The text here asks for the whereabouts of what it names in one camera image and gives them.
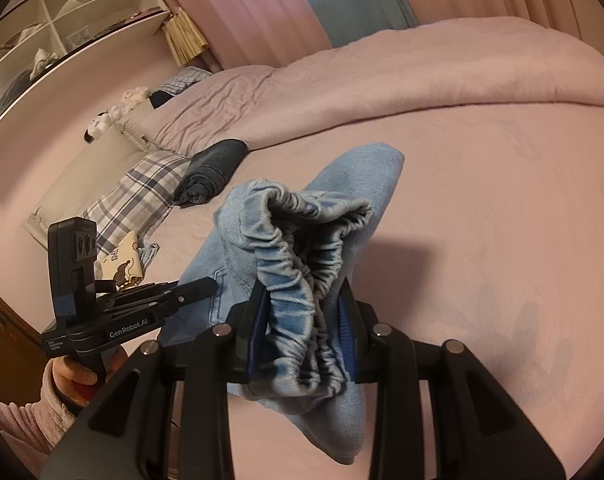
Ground cream plush toy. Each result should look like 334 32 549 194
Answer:
109 85 151 122

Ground pink bed sheet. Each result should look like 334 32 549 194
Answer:
47 100 604 480

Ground large plaid pillow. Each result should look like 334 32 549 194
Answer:
81 151 192 257

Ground small plaid pillow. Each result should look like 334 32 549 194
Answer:
158 66 214 97

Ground black and white plush toy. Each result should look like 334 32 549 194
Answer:
83 111 115 144

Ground beige pillow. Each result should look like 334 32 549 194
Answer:
22 100 157 243

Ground person's left hand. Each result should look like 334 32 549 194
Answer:
51 345 129 408

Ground person's left forearm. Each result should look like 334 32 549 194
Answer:
0 360 80 461

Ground brown wooden furniture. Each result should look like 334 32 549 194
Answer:
0 277 50 401

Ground dark grey rolled cloth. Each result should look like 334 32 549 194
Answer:
173 138 249 209

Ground pink duvet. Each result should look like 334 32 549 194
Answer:
147 15 604 157

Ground blue curtain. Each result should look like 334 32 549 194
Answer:
277 0 419 50

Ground straw-coloured tassel bundle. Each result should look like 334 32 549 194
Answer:
160 8 209 67

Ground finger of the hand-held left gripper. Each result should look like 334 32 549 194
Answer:
109 276 219 322
99 281 181 303

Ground beige printed cloth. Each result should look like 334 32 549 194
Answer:
101 230 147 287

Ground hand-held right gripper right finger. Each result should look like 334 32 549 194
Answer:
336 277 567 480

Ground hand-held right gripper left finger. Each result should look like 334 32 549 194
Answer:
39 280 269 480

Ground light blue pants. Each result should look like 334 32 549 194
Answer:
159 142 405 466

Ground white shelving unit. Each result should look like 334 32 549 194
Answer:
0 0 172 137

